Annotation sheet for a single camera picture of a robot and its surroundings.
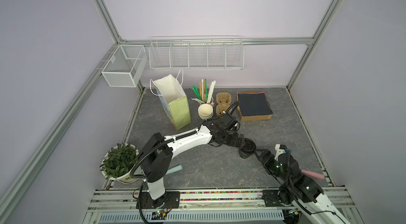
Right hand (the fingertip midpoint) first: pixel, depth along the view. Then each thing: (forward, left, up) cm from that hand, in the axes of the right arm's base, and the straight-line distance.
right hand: (257, 155), depth 79 cm
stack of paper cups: (+26, +26, +3) cm, 37 cm away
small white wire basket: (+54, +79, +14) cm, 97 cm away
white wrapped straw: (+39, +23, +6) cm, 46 cm away
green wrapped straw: (+36, +32, +8) cm, 49 cm away
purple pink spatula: (-7, -29, -9) cm, 31 cm away
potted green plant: (-7, +64, +10) cm, 65 cm away
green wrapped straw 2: (+41, +27, +9) cm, 50 cm away
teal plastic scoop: (-5, +43, -8) cm, 44 cm away
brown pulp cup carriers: (+43, +14, -7) cm, 46 cm away
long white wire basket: (+56, +32, +23) cm, 69 cm away
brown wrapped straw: (+39, +30, +7) cm, 49 cm away
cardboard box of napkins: (+36, -6, -6) cm, 37 cm away
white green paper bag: (+23, +43, +18) cm, 52 cm away
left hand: (+4, +10, +2) cm, 11 cm away
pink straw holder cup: (+34, +23, +1) cm, 41 cm away
